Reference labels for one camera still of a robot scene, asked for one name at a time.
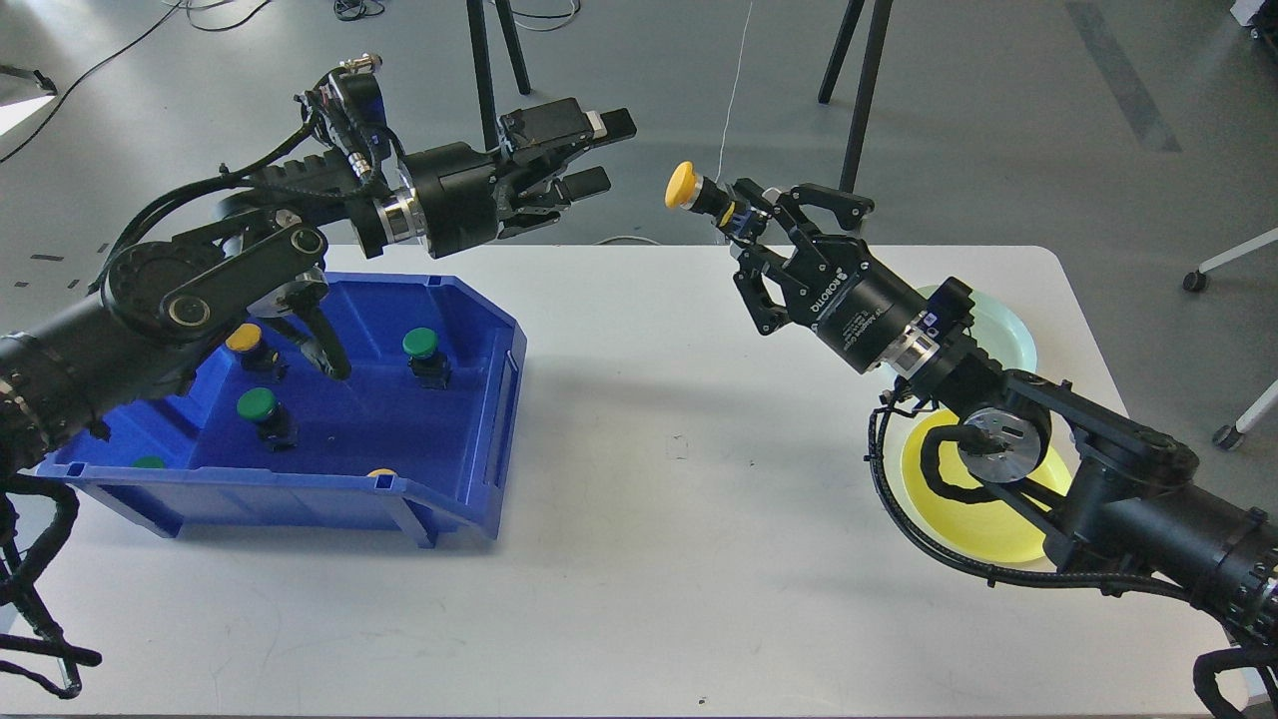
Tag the green button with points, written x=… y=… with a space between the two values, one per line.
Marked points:
x=273 y=422
x=427 y=361

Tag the yellow button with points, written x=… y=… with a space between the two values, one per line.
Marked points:
x=689 y=190
x=254 y=354

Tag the yellow plate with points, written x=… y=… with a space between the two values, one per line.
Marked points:
x=990 y=531

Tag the black tripod left legs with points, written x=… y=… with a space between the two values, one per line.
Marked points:
x=483 y=67

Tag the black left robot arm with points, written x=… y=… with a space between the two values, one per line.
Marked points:
x=193 y=265

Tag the blue plastic bin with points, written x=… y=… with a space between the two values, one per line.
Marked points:
x=450 y=448

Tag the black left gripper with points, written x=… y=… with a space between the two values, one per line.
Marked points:
x=448 y=194

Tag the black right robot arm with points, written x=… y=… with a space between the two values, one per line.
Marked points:
x=1116 y=500

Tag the black tripod right legs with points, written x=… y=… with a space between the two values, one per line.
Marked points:
x=868 y=78

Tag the light green plate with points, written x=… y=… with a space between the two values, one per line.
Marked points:
x=1002 y=334

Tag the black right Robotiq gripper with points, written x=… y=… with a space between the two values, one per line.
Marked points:
x=830 y=284

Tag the black tripod legs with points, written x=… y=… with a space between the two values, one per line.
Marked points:
x=868 y=78
x=483 y=67

